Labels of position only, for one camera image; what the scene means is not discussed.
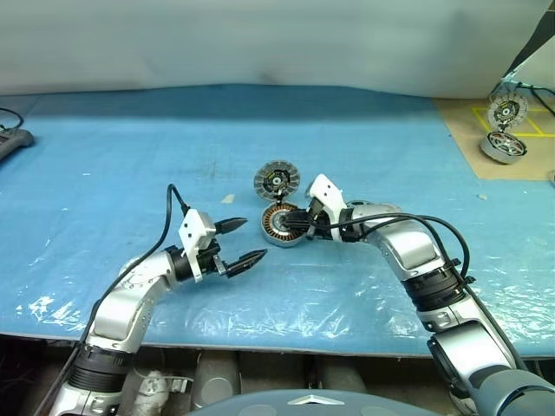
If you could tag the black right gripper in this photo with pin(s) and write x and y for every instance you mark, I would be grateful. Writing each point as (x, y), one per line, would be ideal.
(320, 223)

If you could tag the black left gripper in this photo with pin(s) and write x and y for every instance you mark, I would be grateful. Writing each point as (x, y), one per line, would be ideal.
(210, 260)

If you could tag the silver motor housing with windings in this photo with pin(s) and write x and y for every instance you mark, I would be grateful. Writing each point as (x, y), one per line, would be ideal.
(273, 236)

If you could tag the silver hinged motor lid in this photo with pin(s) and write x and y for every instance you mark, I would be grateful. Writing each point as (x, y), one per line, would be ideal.
(264, 180)
(507, 110)

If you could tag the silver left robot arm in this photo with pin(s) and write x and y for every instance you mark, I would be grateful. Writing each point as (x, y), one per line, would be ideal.
(121, 303)

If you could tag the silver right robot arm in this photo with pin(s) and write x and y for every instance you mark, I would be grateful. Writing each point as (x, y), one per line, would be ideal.
(407, 251)

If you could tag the silver motor housing with rotor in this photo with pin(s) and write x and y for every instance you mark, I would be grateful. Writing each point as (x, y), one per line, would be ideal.
(503, 149)

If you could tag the small white scrap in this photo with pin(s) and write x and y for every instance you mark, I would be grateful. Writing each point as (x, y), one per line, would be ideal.
(227, 198)

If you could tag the grey rounded cylinder shape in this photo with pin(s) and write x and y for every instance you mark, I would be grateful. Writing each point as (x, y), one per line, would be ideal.
(217, 377)

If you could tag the blue plastic table sheet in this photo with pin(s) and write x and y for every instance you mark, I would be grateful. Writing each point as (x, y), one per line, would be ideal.
(130, 151)

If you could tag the white wrapped bundle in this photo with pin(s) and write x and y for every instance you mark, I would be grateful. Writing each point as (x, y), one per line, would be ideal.
(152, 388)

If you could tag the grey robot torso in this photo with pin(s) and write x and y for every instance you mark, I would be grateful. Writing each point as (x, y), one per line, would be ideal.
(303, 403)

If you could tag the brown cardboard sheet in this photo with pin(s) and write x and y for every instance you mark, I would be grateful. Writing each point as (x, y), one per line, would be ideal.
(468, 151)

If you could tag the dark grey controller device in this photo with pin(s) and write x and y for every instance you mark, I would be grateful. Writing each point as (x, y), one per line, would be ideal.
(13, 141)

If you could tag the black tripod leg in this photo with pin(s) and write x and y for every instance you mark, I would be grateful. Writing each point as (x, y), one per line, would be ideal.
(535, 43)

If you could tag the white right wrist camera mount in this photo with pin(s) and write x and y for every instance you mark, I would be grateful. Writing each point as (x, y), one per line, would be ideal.
(327, 190)

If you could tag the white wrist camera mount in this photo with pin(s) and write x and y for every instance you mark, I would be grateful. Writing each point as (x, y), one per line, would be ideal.
(327, 190)
(195, 229)

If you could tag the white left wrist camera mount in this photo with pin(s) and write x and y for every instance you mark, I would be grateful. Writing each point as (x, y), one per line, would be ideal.
(195, 229)

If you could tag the small metal bracket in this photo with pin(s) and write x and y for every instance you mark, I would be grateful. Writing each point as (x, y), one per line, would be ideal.
(178, 384)

